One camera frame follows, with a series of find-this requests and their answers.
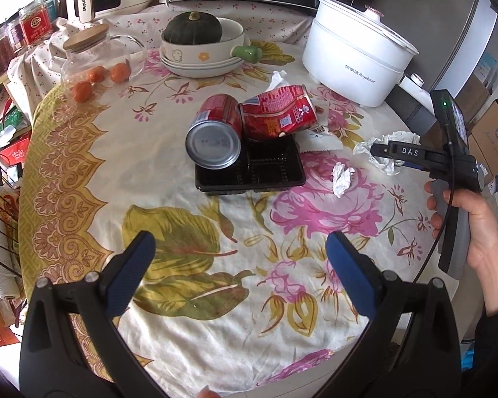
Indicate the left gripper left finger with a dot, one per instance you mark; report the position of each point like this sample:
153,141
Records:
52,363

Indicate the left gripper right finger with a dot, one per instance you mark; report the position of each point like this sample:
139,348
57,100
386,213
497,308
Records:
410,346

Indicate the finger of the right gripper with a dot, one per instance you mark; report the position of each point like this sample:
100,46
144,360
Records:
418,167
384,150

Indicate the white paper napkin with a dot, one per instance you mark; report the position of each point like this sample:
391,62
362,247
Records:
386,164

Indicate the person's right hand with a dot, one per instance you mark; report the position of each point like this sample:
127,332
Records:
483,245

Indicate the lower cardboard box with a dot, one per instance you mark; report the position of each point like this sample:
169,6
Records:
483,142

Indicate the small crumpled tissue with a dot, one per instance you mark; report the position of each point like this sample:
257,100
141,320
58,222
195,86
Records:
342,179

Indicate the red crumpled snack bag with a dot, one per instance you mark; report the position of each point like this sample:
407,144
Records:
280,112

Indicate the white electric cooking pot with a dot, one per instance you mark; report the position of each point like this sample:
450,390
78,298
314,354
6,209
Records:
356,55

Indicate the black plastic tray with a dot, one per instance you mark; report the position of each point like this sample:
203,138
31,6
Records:
263,166

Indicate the grey refrigerator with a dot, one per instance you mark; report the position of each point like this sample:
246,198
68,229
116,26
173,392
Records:
451,36

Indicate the red drink can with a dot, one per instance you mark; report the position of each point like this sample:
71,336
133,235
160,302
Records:
214,139

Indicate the floral tablecloth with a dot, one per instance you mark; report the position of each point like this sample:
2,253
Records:
240,293

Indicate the dark green pumpkin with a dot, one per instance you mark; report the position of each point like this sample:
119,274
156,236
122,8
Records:
193,28

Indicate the small orange tangerine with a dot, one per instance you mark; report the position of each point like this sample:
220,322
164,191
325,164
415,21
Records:
120,73
96,75
82,92

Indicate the glass jar wooden lid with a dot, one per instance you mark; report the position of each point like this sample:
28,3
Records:
93,47

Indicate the red label jar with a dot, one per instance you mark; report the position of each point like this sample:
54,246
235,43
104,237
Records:
35,22

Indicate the black wire rack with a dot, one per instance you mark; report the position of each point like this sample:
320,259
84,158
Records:
10,180

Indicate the cream ceramic bowl green handle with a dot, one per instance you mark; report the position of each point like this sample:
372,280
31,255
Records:
214,59

